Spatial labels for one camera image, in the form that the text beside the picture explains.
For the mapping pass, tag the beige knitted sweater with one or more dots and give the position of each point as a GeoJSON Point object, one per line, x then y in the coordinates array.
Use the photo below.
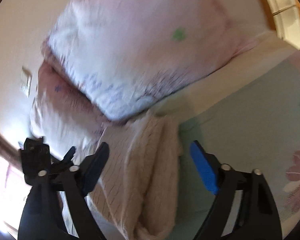
{"type": "Point", "coordinates": [137, 191]}

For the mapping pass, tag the light green floral bedsheet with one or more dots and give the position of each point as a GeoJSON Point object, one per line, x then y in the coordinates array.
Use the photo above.
{"type": "Point", "coordinates": [248, 115]}

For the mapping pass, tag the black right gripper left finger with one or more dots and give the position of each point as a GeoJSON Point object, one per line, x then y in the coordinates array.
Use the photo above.
{"type": "Point", "coordinates": [42, 217]}

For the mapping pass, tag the upper pink floral pillow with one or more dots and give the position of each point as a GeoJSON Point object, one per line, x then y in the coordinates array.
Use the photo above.
{"type": "Point", "coordinates": [126, 55]}

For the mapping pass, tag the pink floral pillow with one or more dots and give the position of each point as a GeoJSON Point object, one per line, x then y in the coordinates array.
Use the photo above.
{"type": "Point", "coordinates": [126, 55]}
{"type": "Point", "coordinates": [65, 117]}

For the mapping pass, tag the wooden headboard frame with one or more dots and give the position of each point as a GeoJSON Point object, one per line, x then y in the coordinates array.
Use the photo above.
{"type": "Point", "coordinates": [283, 16]}

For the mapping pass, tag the window with wooden frame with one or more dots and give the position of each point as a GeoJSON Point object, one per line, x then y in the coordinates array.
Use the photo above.
{"type": "Point", "coordinates": [13, 191]}

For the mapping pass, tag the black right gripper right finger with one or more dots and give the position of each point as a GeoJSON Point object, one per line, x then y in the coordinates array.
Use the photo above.
{"type": "Point", "coordinates": [244, 206]}

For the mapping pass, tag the lower pink floral pillow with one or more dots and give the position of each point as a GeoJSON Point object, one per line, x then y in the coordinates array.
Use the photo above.
{"type": "Point", "coordinates": [65, 117]}

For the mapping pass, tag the white wall switch plate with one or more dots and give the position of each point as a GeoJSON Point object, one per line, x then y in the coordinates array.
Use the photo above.
{"type": "Point", "coordinates": [25, 81]}

